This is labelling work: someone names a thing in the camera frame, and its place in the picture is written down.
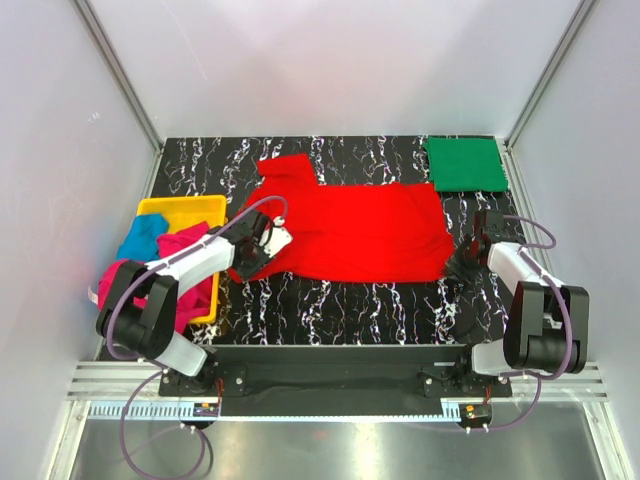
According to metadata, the red t-shirt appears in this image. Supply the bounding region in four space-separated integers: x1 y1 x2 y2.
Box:
246 154 454 283

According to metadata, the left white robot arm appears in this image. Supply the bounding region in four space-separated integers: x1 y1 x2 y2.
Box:
96 210 292 396

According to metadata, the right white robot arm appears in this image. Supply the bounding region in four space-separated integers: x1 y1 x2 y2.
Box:
446 209 590 397

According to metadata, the magenta t-shirt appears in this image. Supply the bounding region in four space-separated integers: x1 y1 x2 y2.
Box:
97 222 209 333

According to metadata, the yellow plastic bin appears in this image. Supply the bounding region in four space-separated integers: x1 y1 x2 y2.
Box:
136 195 227 325

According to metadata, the folded green t-shirt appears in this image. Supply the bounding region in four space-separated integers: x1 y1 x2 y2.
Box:
423 136 508 193

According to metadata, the blue t-shirt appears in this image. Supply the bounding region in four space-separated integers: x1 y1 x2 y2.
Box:
116 213 169 263

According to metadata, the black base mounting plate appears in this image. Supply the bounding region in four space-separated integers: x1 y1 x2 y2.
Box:
136 345 512 420

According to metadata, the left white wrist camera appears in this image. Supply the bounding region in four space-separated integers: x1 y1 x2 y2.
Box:
258 216 293 258

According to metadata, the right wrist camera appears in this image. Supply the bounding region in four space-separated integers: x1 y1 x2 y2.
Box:
473 209 508 243

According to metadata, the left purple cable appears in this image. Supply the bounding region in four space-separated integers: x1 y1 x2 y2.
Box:
102 195 290 476

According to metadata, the front aluminium rail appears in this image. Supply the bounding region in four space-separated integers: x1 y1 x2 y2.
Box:
66 362 608 422

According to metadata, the left aluminium frame post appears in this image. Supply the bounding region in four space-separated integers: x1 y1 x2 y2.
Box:
70 0 164 153

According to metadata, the aluminium frame post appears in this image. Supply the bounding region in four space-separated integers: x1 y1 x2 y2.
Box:
70 0 164 153
504 0 599 149

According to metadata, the right aluminium frame post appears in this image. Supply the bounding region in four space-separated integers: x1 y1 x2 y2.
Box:
504 0 599 149

